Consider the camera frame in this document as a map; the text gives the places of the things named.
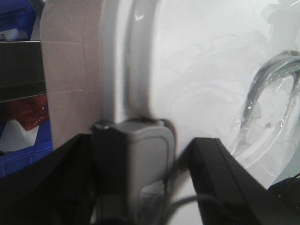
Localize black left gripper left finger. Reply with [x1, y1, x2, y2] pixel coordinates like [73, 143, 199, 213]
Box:
[0, 134, 97, 225]

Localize white lidded storage bin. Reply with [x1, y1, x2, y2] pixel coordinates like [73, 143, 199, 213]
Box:
[40, 0, 300, 225]

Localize blue bin with red bags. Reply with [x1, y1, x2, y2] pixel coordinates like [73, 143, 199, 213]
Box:
[0, 94, 53, 178]

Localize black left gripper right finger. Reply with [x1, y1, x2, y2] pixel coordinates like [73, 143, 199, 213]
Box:
[183, 138, 300, 225]

